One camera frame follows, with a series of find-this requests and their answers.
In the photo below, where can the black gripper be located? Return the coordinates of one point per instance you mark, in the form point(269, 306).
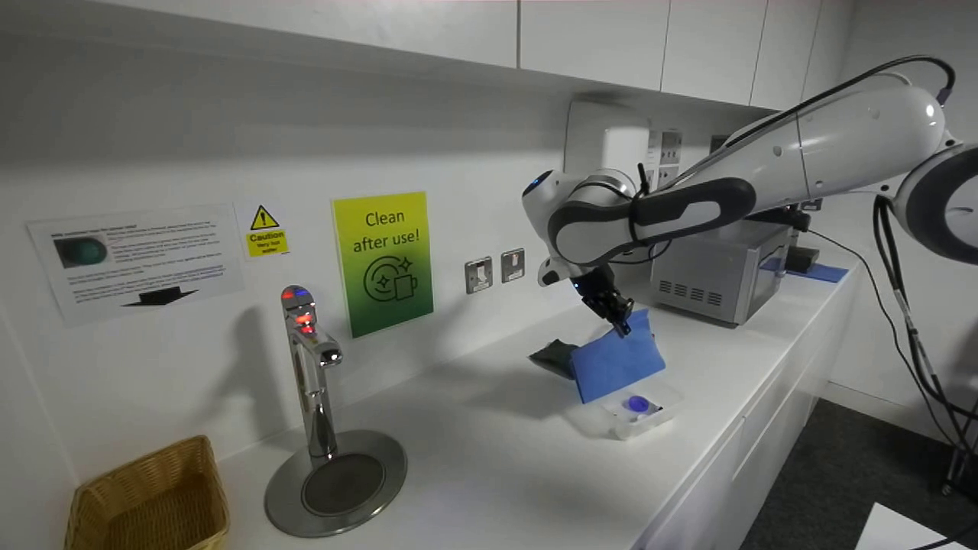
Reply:
point(603, 296)

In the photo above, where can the blue cloth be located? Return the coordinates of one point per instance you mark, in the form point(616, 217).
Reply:
point(616, 361)

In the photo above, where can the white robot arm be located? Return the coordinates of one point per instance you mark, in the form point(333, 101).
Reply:
point(826, 146)

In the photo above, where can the small blue object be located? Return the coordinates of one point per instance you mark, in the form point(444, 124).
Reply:
point(637, 404)

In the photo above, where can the clear plastic lunchbox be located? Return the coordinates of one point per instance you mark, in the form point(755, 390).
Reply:
point(611, 416)

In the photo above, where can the black cloth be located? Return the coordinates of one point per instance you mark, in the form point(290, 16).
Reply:
point(554, 359)

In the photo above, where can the steel appliance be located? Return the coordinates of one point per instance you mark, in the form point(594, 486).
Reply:
point(724, 275)

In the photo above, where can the white paper towel dispenser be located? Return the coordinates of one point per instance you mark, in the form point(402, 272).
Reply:
point(606, 140)

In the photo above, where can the green clean sign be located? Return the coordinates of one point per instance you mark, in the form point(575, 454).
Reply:
point(388, 259)

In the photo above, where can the chrome tap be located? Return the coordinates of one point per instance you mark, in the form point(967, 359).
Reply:
point(313, 351)

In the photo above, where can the yellow warning sticker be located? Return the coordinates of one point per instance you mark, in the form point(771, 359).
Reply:
point(264, 232)

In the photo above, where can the wooden tray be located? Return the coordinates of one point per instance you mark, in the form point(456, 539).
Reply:
point(169, 499)

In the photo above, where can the white instruction poster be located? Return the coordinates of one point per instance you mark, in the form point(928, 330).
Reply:
point(130, 261)

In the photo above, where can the right wall socket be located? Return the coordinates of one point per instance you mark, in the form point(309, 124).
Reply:
point(513, 263)

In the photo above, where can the wall socket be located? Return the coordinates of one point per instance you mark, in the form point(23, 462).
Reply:
point(513, 263)
point(478, 275)

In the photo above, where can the left wall socket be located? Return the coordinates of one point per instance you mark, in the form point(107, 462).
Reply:
point(478, 275)

